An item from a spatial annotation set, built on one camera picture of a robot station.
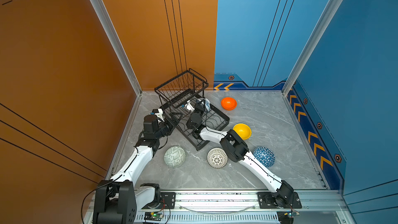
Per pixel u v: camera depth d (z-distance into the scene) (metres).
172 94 0.93
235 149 0.69
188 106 0.92
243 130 0.94
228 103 1.09
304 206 0.72
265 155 0.86
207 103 0.97
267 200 0.72
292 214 0.69
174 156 0.87
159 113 0.77
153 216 0.70
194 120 0.81
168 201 0.74
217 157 0.86
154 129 0.64
